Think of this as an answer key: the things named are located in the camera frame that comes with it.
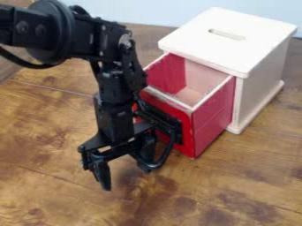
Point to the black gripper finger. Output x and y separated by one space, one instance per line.
100 169
145 153

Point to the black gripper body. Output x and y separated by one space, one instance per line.
117 133

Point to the black metal drawer handle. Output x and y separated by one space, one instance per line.
164 127

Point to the red drawer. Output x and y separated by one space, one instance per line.
193 94

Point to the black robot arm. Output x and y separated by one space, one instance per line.
48 32

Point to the white wooden box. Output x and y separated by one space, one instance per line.
241 45

